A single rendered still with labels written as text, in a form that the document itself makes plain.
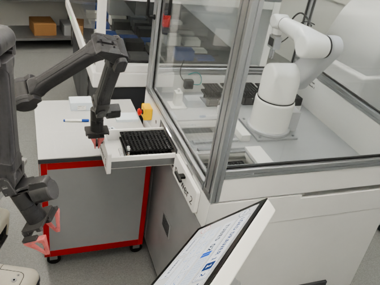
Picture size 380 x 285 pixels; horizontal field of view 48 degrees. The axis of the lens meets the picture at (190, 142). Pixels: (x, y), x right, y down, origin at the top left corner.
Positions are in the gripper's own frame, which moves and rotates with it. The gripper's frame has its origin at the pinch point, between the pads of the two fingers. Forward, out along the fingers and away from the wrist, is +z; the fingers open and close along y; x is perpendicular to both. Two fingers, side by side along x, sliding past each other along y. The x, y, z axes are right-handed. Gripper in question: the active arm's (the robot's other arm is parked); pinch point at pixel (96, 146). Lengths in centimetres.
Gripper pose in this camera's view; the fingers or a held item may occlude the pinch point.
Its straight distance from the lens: 199.6
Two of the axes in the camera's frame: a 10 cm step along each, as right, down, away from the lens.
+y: 9.4, -0.7, 3.3
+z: -1.3, 8.4, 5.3
